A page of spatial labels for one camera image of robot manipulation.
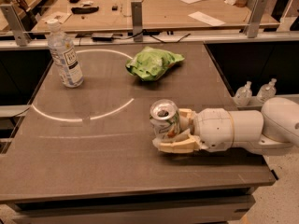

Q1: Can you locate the right metal bracket post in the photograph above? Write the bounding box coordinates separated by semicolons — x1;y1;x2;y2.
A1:
244;0;268;38

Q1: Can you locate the small white paper slip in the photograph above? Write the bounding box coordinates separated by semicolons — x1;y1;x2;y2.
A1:
189;11;224;26

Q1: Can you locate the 7up soda can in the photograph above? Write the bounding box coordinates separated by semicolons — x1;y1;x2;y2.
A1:
149;99;180;139

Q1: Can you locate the black tool on desk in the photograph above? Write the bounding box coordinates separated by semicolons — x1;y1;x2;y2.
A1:
71;7;99;14

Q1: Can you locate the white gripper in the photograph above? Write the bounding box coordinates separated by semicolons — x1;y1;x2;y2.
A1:
152;108;234;154

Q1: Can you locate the metal bracket post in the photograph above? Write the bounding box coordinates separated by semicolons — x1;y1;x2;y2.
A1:
244;0;268;38
0;4;31;47
131;1;143;42

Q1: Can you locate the clear plastic water bottle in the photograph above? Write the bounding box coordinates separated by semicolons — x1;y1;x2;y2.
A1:
47;19;83;88

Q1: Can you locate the left metal bracket post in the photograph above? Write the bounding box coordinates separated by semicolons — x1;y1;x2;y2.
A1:
0;4;31;47

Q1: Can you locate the green crumpled chip bag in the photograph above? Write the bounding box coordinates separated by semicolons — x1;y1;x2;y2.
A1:
125;47;184;81

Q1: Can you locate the small clear sanitizer bottle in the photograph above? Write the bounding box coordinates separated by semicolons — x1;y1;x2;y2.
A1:
234;81;252;106

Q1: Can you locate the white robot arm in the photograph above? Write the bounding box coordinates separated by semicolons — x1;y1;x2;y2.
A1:
149;97;299;155

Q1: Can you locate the wooden background desk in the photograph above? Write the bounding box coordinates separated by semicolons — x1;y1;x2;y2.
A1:
31;0;278;35

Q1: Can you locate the black power adapter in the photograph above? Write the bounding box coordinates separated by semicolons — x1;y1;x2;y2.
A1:
92;33;113;42

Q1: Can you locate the middle metal bracket post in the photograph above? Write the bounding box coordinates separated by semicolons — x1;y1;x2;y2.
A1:
131;1;143;42

